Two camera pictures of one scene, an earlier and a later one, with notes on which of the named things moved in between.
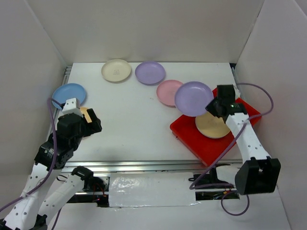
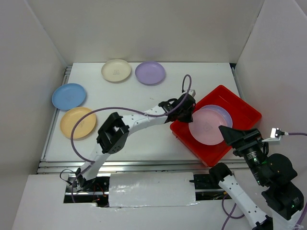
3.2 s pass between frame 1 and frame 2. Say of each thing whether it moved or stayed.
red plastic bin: stayed
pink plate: moved
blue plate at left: stayed
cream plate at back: stayed
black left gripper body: moved
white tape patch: stayed
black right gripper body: moved
